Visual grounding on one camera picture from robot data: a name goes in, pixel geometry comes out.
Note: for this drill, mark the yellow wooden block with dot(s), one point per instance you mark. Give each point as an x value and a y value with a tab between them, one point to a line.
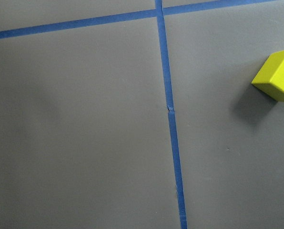
270	78

